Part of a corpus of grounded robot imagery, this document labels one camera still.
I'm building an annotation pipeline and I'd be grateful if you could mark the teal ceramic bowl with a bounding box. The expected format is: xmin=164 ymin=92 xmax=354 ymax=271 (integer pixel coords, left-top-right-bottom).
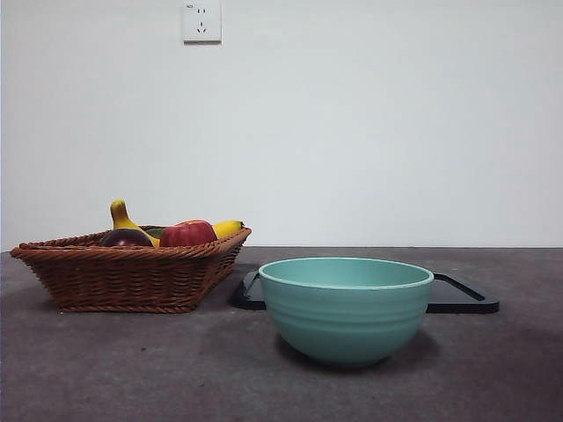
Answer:
xmin=258 ymin=258 xmax=435 ymax=369

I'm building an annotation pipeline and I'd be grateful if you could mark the dark purple plum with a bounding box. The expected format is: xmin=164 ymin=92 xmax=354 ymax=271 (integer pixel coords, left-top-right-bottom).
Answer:
xmin=99 ymin=228 xmax=154 ymax=247

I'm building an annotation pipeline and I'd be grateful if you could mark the red apple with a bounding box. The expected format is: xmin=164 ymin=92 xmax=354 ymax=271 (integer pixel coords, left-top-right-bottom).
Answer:
xmin=158 ymin=219 xmax=219 ymax=247

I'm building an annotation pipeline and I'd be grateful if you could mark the yellow banana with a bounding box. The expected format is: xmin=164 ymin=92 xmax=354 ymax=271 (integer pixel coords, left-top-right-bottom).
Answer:
xmin=109 ymin=199 xmax=245 ymax=248

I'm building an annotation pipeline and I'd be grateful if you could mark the brown wicker basket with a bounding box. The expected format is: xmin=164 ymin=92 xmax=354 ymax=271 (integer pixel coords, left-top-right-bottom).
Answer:
xmin=9 ymin=226 xmax=252 ymax=314

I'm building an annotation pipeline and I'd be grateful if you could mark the dark teal tray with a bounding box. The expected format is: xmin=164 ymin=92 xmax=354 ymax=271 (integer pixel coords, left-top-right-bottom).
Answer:
xmin=230 ymin=268 xmax=501 ymax=314

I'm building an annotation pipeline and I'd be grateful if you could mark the white wall socket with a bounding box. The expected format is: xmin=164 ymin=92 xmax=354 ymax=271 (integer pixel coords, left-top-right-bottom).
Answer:
xmin=183 ymin=2 xmax=223 ymax=44

